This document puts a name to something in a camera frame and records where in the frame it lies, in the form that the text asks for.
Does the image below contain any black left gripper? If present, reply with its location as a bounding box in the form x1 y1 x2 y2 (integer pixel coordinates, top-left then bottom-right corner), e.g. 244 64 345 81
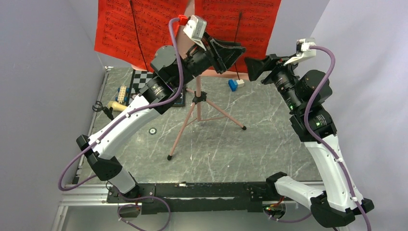
173 31 247 90

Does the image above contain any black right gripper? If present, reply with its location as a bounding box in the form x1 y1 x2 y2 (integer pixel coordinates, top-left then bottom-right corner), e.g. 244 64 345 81
245 53 303 112

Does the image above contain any red sheet music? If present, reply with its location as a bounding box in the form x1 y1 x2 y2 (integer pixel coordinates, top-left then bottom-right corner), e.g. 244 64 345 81
94 0 188 71
194 0 281 73

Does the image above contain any pink music stand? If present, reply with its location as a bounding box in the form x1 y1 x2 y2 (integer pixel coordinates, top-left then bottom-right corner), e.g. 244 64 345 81
130 0 251 161

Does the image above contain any gold microphone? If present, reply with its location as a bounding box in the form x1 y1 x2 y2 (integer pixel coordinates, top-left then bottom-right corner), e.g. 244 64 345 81
106 101 127 112

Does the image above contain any black microphone stand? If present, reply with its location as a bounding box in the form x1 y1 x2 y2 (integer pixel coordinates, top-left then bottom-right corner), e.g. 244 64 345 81
92 101 114 121

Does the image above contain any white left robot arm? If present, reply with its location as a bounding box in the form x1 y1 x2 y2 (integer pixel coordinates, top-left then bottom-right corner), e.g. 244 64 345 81
76 35 246 202

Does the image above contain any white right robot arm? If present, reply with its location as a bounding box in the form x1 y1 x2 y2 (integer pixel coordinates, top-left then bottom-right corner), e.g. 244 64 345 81
244 54 374 228

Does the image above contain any blue toy block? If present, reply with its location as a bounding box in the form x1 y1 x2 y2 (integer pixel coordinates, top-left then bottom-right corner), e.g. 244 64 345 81
228 79 244 92

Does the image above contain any black white chessboard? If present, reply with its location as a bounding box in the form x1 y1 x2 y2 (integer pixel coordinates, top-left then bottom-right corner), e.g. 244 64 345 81
125 70 186 107

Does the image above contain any small black round disc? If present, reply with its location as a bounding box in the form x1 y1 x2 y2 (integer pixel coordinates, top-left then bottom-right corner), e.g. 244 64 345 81
149 128 157 135

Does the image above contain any white blue toy brick car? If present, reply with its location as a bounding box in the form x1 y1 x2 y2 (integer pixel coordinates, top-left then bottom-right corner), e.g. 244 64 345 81
115 85 131 105

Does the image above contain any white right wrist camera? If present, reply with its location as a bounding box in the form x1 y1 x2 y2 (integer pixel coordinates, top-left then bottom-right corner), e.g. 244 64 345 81
284 38 316 66

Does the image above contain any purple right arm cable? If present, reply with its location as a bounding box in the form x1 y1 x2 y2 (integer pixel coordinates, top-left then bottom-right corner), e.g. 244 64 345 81
263 45 373 231

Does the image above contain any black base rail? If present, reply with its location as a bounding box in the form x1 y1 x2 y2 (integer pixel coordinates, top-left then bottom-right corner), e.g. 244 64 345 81
106 181 284 215

